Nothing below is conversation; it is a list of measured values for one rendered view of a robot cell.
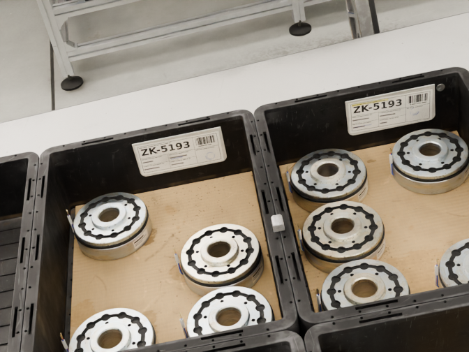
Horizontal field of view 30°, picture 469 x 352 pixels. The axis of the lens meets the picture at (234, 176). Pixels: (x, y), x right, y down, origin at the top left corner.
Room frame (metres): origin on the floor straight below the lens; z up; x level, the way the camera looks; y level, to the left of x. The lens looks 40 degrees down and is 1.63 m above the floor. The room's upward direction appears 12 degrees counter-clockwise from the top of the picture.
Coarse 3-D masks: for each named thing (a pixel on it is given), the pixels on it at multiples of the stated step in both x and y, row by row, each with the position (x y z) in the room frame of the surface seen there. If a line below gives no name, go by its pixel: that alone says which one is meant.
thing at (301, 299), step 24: (432, 72) 0.98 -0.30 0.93; (456, 72) 0.97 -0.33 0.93; (312, 96) 0.98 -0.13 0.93; (336, 96) 0.97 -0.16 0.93; (264, 120) 0.95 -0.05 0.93; (264, 144) 0.90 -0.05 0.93; (288, 216) 0.76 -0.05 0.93; (288, 240) 0.72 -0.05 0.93; (288, 264) 0.68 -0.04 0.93; (456, 288) 0.60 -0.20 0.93; (312, 312) 0.60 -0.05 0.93; (336, 312) 0.60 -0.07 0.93; (360, 312) 0.59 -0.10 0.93
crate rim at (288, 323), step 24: (192, 120) 0.99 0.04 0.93; (216, 120) 0.98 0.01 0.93; (72, 144) 0.99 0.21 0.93; (96, 144) 0.98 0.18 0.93; (48, 168) 0.95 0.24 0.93; (264, 168) 0.85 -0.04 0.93; (264, 192) 0.82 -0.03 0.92; (264, 216) 0.77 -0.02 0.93; (288, 288) 0.64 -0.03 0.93; (24, 312) 0.69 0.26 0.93; (288, 312) 0.61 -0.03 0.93; (24, 336) 0.66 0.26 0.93; (216, 336) 0.60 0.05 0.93; (240, 336) 0.59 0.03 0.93
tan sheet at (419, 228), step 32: (384, 160) 0.94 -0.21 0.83; (288, 192) 0.91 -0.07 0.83; (384, 192) 0.87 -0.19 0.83; (448, 192) 0.84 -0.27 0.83; (384, 224) 0.81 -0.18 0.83; (416, 224) 0.80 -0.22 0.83; (448, 224) 0.79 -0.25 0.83; (384, 256) 0.75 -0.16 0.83; (416, 256) 0.74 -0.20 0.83; (320, 288) 0.72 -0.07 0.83; (416, 288) 0.69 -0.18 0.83
